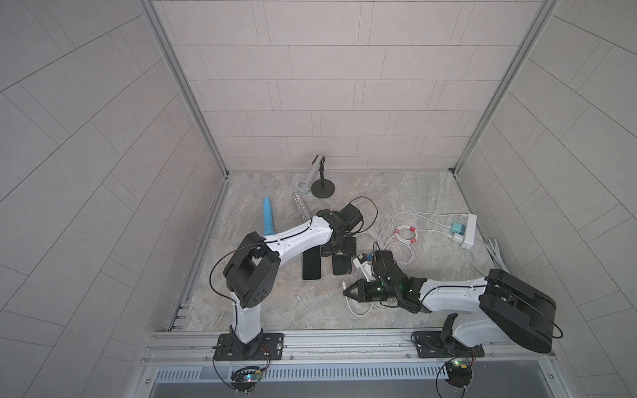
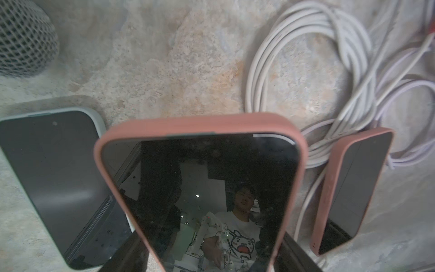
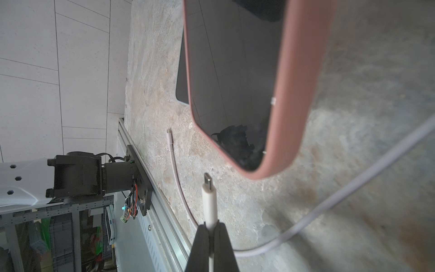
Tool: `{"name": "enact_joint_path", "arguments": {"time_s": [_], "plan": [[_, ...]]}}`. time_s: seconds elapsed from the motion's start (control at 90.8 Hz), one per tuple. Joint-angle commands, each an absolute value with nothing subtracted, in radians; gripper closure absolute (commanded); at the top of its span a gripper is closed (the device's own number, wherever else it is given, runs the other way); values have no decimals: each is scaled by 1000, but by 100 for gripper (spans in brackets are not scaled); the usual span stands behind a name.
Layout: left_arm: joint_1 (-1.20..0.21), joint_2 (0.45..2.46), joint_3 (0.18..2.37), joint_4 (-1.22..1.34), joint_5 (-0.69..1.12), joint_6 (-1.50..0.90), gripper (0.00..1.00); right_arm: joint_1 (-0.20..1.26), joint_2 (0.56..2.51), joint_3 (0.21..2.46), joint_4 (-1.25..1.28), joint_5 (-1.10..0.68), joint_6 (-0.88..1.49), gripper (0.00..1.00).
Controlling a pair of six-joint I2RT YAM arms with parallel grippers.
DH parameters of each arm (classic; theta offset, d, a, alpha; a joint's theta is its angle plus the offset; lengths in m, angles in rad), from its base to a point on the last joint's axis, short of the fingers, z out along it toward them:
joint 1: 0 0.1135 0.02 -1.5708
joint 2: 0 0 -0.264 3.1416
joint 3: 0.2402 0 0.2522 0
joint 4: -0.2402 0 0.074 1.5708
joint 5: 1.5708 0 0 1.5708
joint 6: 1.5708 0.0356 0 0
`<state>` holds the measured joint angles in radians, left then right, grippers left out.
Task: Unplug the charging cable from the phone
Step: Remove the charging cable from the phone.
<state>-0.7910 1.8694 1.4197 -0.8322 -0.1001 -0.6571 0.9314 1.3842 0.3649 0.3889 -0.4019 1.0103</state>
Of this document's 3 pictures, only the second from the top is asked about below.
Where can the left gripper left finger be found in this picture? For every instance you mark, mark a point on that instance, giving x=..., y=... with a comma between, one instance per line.
x=132, y=256

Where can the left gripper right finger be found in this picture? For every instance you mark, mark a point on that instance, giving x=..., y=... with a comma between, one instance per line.
x=292, y=258

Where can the black phone pink case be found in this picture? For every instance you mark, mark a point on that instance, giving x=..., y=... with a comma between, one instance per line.
x=352, y=172
x=206, y=193

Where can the glittery clear tube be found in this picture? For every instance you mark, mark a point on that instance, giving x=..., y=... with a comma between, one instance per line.
x=29, y=41

